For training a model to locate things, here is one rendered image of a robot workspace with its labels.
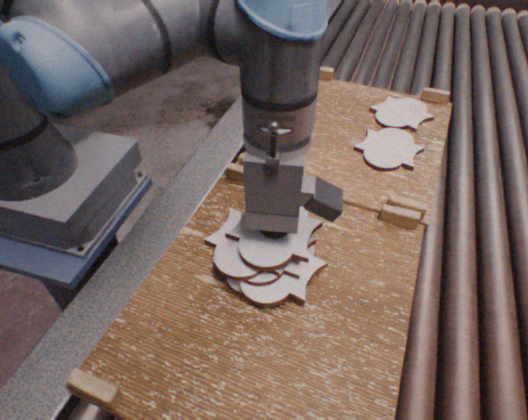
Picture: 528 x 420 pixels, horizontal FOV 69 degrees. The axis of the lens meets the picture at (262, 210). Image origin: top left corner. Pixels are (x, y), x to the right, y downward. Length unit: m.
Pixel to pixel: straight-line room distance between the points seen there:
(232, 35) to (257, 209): 0.19
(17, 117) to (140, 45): 0.35
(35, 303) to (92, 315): 1.28
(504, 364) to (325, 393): 0.23
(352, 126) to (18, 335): 1.46
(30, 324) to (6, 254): 1.05
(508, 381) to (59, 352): 0.55
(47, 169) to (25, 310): 1.22
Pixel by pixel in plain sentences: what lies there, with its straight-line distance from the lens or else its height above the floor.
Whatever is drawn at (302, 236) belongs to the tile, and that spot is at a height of 1.00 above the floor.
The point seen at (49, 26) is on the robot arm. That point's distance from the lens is 0.33.
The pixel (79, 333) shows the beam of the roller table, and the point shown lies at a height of 0.92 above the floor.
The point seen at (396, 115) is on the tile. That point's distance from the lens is 0.88.
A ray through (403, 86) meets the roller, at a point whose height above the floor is 0.92.
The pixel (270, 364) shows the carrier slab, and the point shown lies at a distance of 0.48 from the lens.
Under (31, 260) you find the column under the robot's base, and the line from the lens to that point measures 0.75.
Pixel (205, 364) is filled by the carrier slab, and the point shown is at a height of 0.94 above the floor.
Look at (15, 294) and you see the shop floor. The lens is 1.93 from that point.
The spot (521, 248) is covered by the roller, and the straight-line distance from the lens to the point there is 0.73.
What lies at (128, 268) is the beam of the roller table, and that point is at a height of 0.92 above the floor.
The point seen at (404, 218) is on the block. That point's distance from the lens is 0.63.
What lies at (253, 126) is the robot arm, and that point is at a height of 1.17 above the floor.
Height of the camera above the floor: 1.38
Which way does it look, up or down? 45 degrees down
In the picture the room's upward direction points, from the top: straight up
